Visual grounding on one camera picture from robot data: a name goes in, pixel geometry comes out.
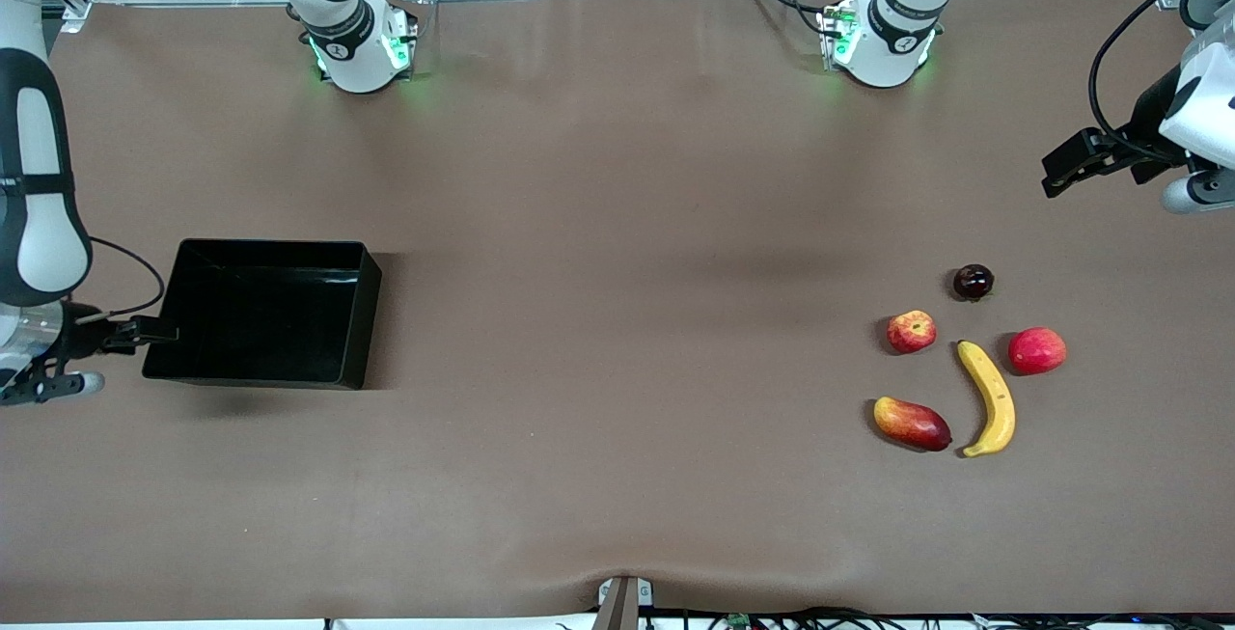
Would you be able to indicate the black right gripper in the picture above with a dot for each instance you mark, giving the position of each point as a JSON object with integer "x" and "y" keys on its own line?
{"x": 79, "y": 341}

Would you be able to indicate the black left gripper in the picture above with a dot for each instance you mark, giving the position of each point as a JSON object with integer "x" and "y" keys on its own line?
{"x": 1145, "y": 116}

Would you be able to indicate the black rectangular plastic box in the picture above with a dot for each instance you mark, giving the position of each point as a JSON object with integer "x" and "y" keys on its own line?
{"x": 260, "y": 321}

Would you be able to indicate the small red yellow apple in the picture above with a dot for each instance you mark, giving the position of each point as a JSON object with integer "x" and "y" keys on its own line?
{"x": 912, "y": 333}

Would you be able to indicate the yellow banana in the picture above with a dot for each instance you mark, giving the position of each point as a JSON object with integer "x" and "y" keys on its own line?
{"x": 999, "y": 398}

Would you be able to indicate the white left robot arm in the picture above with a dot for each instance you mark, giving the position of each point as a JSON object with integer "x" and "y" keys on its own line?
{"x": 892, "y": 41}

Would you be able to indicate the dark purple plum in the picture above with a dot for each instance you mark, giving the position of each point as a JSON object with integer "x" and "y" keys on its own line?
{"x": 974, "y": 283}

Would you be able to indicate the red peach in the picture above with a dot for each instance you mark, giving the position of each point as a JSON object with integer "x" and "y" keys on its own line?
{"x": 1037, "y": 351}

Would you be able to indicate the red yellow mango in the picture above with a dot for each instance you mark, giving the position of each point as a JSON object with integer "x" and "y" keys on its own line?
{"x": 912, "y": 424}

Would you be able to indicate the brown table mat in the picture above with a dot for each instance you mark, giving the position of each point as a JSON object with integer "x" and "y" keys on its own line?
{"x": 579, "y": 418}

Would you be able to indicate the metal table clamp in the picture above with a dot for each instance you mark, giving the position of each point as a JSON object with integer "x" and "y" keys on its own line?
{"x": 622, "y": 606}

